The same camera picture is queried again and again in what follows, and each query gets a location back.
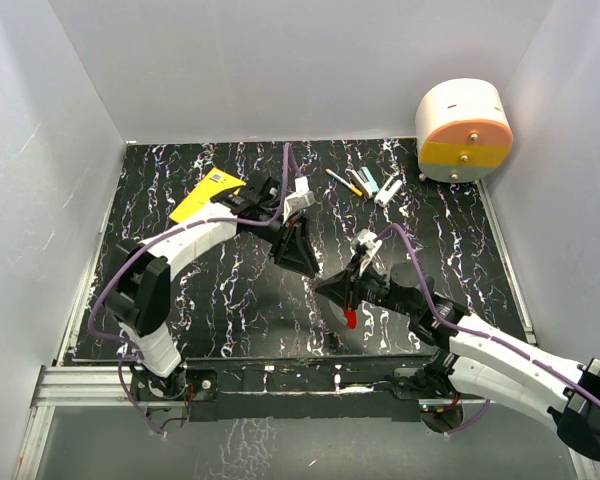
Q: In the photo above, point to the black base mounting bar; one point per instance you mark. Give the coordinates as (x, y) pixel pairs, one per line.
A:
(403, 388)

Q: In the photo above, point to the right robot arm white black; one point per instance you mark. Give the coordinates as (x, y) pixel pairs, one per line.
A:
(478, 359)

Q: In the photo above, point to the light blue marker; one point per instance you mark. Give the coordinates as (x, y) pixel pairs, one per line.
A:
(362, 182)

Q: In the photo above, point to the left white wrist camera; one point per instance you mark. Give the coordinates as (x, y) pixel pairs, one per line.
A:
(303, 197)

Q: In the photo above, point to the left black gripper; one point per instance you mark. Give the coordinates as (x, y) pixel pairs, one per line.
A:
(291, 247)

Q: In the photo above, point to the aluminium frame rail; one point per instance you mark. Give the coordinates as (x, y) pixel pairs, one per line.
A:
(76, 387)

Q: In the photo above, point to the yellow white pen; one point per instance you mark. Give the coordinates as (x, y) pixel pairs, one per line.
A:
(349, 185)

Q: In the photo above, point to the round pastel drawer cabinet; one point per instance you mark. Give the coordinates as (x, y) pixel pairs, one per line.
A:
(462, 132)

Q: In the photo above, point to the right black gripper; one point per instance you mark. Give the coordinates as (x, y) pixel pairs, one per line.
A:
(345, 288)

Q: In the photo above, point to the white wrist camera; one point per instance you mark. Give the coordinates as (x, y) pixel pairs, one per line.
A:
(365, 245)
(303, 197)

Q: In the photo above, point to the white clip tool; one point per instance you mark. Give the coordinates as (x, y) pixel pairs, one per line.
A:
(387, 192)

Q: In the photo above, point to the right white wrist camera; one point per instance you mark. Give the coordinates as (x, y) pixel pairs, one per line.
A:
(365, 245)

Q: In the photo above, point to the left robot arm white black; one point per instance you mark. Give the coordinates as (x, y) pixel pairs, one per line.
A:
(138, 295)

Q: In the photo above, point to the yellow notebook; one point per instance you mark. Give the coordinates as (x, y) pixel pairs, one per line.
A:
(212, 184)

